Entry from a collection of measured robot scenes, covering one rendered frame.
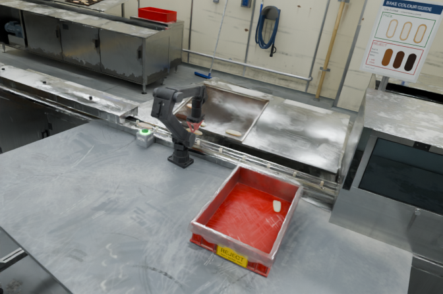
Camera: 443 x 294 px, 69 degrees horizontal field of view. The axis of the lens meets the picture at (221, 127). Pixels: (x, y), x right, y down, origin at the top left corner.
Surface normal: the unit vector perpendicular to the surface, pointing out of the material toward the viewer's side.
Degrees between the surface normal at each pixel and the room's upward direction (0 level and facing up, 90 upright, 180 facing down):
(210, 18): 90
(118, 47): 90
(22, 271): 0
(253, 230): 0
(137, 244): 0
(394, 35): 90
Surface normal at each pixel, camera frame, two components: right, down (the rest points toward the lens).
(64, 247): 0.11, -0.88
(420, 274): -0.40, 0.39
